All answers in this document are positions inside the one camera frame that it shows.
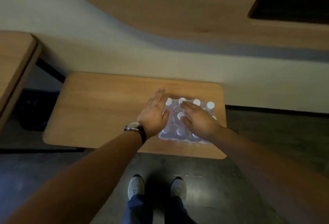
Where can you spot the person's right hand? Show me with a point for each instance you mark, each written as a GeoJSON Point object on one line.
{"type": "Point", "coordinates": [201, 123]}

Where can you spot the person's left hand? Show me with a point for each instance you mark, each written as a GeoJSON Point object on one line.
{"type": "Point", "coordinates": [153, 114]}

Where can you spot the shrink-wrapped pack of water bottles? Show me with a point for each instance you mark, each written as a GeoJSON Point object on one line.
{"type": "Point", "coordinates": [174, 110]}

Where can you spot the person's right forearm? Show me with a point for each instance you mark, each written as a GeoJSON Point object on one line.
{"type": "Point", "coordinates": [270, 175]}

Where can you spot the person's left forearm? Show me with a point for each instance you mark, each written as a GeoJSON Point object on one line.
{"type": "Point", "coordinates": [77, 185]}

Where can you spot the person's right white shoe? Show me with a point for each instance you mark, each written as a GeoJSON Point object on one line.
{"type": "Point", "coordinates": [178, 187]}

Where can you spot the person's white shoe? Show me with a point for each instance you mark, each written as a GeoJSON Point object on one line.
{"type": "Point", "coordinates": [178, 187]}
{"type": "Point", "coordinates": [135, 186]}

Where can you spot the person's left white shoe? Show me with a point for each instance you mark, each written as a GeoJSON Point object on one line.
{"type": "Point", "coordinates": [135, 186]}

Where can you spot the small wooden side table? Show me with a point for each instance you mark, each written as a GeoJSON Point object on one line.
{"type": "Point", "coordinates": [97, 108]}

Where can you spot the black metal table leg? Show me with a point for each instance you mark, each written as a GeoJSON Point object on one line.
{"type": "Point", "coordinates": [50, 70]}

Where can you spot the black waste bin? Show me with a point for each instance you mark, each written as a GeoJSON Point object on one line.
{"type": "Point", "coordinates": [36, 110]}

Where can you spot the large wooden table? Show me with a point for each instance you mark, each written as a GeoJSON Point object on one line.
{"type": "Point", "coordinates": [12, 59]}

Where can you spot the curved wooden wall panel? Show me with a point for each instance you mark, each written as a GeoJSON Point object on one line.
{"type": "Point", "coordinates": [180, 13]}

